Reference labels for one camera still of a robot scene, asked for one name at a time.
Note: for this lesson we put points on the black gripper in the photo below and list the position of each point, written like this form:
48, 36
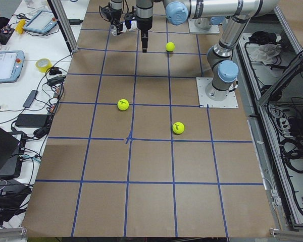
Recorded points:
115, 12
144, 23

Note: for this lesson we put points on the Wilson tennis ball can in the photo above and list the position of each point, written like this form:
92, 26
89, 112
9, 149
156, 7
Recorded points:
113, 28

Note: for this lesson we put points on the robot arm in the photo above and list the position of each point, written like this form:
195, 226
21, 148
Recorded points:
225, 71
176, 12

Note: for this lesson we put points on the yellow Head tennis ball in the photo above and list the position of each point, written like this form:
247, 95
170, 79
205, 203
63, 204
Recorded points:
170, 46

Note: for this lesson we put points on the yellow tennis ball near right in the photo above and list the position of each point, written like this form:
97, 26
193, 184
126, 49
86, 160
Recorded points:
123, 104

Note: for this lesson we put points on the yellow tennis ball far right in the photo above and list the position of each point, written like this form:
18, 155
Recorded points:
178, 128

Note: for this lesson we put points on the far teach pendant tablet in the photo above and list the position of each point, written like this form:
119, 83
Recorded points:
42, 23

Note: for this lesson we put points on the teach pendant tablet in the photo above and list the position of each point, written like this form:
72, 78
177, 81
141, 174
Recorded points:
42, 23
11, 64

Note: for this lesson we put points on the yellow tape roll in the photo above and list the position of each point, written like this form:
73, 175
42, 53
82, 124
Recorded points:
43, 64

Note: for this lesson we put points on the grey usb hub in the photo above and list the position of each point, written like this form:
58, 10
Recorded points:
31, 97

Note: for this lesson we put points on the crumpled white cloth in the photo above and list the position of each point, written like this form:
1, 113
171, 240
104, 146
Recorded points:
267, 54

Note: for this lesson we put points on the near teach pendant tablet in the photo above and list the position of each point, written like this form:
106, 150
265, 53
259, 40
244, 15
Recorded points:
11, 64

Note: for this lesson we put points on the black power brick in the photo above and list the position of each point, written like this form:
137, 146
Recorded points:
31, 120

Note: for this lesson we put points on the black laptop monitor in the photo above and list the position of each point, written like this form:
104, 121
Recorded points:
12, 146

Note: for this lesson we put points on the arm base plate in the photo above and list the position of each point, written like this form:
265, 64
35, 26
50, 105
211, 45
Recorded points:
202, 26
209, 97

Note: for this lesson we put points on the left aluminium frame column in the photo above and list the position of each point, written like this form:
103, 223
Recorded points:
64, 25

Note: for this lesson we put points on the yellow handled tool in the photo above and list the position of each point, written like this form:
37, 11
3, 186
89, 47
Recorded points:
19, 28

